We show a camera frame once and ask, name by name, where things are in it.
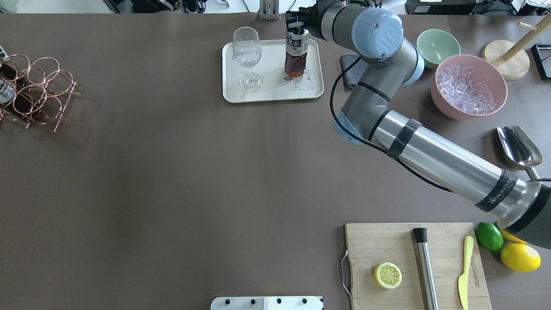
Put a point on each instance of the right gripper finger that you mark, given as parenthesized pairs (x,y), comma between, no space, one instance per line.
(294,16)
(295,26)

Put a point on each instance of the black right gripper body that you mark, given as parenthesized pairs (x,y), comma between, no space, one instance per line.
(313,20)

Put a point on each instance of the tea bottle white cap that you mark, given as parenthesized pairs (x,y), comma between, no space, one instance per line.
(296,48)
(7,92)

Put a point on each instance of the copper wire bottle basket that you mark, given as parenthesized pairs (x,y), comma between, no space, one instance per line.
(44,91)

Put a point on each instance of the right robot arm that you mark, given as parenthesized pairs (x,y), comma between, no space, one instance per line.
(522,208)

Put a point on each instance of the clear wine glass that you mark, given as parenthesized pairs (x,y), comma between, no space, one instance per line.
(247,52)

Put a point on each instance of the cream rabbit tray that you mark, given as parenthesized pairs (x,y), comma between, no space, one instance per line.
(276,84)

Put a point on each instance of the grey folded cloth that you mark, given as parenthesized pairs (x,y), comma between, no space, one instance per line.
(352,67)

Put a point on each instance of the green ceramic bowl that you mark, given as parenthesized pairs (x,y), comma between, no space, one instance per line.
(435,46)

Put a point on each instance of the clear ice cubes pile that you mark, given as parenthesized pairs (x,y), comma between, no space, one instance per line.
(462,90)

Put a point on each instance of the pink bowl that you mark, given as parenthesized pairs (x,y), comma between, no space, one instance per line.
(482,70)

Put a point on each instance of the wooden cup tree stand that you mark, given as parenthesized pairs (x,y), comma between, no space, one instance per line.
(510,58)

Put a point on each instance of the bamboo cutting board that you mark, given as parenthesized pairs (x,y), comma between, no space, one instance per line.
(370,244)

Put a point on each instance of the steel muddler black tip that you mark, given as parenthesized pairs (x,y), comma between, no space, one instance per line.
(421,241)

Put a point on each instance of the steel ice scoop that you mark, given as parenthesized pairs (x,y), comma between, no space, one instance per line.
(520,149)

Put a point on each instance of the half lemon slice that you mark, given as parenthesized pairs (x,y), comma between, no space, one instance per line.
(388,275)

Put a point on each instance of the green lime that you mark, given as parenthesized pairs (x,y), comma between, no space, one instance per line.
(489,236)

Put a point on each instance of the yellow lemon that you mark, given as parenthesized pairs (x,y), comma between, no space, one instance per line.
(520,257)
(508,236)

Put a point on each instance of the yellow plastic knife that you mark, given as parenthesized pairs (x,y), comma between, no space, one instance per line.
(462,281)

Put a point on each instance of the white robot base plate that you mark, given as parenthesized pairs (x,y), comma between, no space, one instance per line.
(299,302)

